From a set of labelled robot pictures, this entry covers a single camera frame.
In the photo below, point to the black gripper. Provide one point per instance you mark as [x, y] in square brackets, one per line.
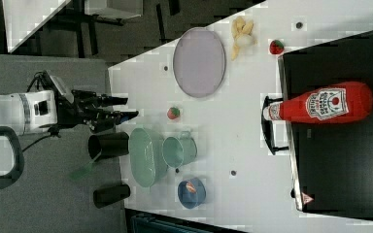
[86, 108]

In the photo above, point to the red ketchup bottle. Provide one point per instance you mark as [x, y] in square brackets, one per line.
[339, 103]

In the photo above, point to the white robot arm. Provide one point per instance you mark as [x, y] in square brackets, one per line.
[48, 112]

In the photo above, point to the red strawberry near oven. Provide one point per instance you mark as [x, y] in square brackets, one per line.
[276, 47]

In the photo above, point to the black toaster oven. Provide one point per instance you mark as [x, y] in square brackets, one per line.
[331, 164]

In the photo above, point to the black utensil holder cup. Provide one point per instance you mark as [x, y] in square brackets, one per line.
[108, 145]

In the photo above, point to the red strawberry near colander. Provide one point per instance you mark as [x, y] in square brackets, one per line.
[173, 113]

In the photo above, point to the green colander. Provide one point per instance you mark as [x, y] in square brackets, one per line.
[146, 159]

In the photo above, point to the green slotted spatula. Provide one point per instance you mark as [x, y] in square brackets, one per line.
[83, 171]

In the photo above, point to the green metal cup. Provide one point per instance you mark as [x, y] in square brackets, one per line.
[179, 151]

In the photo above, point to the black cylinder cup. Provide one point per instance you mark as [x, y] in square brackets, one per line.
[109, 195]

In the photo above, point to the grey round plate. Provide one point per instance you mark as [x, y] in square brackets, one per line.
[199, 62]

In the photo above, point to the orange slice toy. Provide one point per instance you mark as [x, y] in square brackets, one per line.
[190, 187]

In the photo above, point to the blue bowl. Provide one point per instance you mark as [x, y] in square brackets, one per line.
[192, 200]

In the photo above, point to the blue crate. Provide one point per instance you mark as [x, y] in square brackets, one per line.
[143, 223]

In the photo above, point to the peeled banana toy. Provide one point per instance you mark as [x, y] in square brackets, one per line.
[241, 31]

